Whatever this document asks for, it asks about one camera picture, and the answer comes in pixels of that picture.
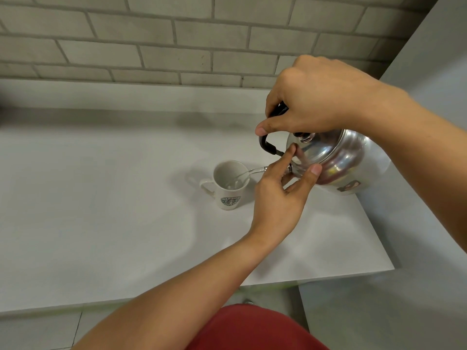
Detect person's right forearm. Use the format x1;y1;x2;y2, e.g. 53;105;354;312
359;81;467;254

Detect steel kettle with black handle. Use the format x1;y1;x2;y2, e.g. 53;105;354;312
249;102;393;196

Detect person's left forearm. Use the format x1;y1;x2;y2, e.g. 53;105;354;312
72;231;271;350

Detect person's right hand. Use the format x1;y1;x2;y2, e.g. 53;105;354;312
255;54;388;137

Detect white printed mug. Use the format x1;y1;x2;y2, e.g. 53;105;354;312
199;160;251;211

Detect red shirt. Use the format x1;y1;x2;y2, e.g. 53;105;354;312
185;304;330;350

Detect steel kettle lid black knob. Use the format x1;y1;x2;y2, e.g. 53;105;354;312
286;129;344;180

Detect person's left hand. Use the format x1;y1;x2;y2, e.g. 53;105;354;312
248;146;324;248

